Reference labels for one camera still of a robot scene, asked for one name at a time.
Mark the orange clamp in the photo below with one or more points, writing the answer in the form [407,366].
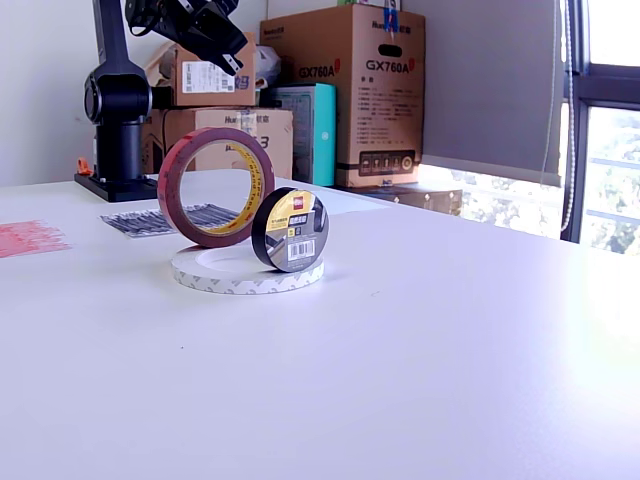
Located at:
[83,167]

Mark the cardboard box shipping label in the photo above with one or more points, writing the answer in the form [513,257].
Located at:
[210,97]

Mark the large GX760A cardboard box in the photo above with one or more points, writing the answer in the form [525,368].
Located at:
[380,100]

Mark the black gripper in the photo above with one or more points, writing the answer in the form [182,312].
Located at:
[190,15]

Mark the Huntkey cardboard box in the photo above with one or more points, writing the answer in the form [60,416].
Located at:
[220,120]

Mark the black scribbled paper sheet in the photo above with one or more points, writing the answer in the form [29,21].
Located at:
[130,222]

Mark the blue tape strip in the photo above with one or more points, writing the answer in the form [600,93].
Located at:
[392,20]

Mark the blank white paper sheet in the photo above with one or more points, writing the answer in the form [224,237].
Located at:
[355,202]

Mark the white plastic bag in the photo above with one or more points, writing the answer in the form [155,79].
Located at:
[267,62]

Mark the black electrical tape roll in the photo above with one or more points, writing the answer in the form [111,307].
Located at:
[295,235]

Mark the red scribbled paper sheet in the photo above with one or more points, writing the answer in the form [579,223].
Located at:
[30,237]

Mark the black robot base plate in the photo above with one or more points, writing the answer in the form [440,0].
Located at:
[120,190]

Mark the red double-sided tape roll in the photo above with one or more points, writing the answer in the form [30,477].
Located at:
[165,190]

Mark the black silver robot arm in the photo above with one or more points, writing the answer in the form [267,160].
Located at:
[117,95]

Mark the large white tape roll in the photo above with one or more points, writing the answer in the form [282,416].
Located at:
[240,285]

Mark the grey roller blind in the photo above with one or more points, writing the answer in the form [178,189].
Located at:
[490,75]

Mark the teal and dark box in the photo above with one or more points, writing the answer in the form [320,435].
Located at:
[326,135]

